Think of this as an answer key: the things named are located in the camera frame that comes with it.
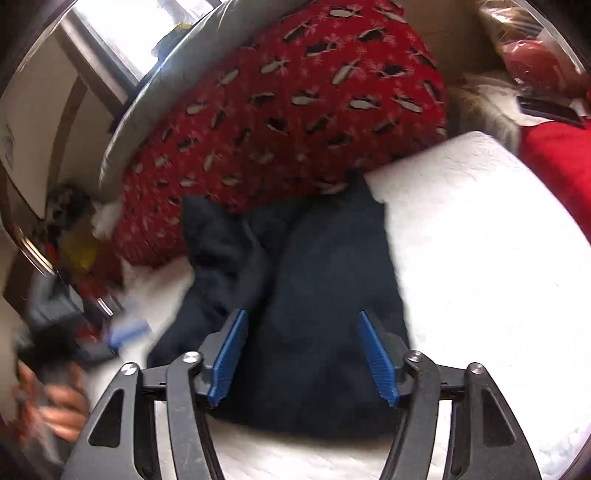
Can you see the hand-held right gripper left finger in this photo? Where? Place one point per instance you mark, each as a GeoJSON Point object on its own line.
{"type": "Point", "coordinates": [226, 364]}

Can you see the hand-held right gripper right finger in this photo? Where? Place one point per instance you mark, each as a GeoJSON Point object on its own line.
{"type": "Point", "coordinates": [378, 364]}

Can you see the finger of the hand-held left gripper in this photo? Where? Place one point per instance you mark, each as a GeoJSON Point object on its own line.
{"type": "Point", "coordinates": [99, 353]}
{"type": "Point", "coordinates": [129, 333]}

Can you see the navy blue zip jacket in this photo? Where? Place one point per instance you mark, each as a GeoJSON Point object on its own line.
{"type": "Point", "coordinates": [323, 277]}

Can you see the pile of dark clothes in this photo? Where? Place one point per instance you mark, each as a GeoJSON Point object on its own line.
{"type": "Point", "coordinates": [67, 203]}

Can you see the person's left hand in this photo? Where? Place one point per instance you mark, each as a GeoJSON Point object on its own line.
{"type": "Point", "coordinates": [62, 410]}

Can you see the yellow cardboard box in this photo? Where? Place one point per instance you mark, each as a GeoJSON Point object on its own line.
{"type": "Point", "coordinates": [81, 249]}

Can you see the white plastic bag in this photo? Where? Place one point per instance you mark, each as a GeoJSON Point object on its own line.
{"type": "Point", "coordinates": [106, 217]}

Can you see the white quilted mattress cover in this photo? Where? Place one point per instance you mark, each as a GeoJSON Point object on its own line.
{"type": "Point", "coordinates": [485, 277]}

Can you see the grey green pillow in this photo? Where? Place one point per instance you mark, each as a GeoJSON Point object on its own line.
{"type": "Point", "coordinates": [152, 92]}

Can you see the red penguin print blanket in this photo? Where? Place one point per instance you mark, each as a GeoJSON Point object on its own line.
{"type": "Point", "coordinates": [300, 115]}

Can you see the plain red blanket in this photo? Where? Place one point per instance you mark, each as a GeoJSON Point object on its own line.
{"type": "Point", "coordinates": [563, 161]}

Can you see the white fluffy cloth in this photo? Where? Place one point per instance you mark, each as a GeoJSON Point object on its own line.
{"type": "Point", "coordinates": [485, 108]}

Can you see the window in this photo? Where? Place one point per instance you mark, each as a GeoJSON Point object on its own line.
{"type": "Point", "coordinates": [124, 27]}

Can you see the pink plush toy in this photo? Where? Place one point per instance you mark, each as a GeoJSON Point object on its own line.
{"type": "Point", "coordinates": [531, 64]}

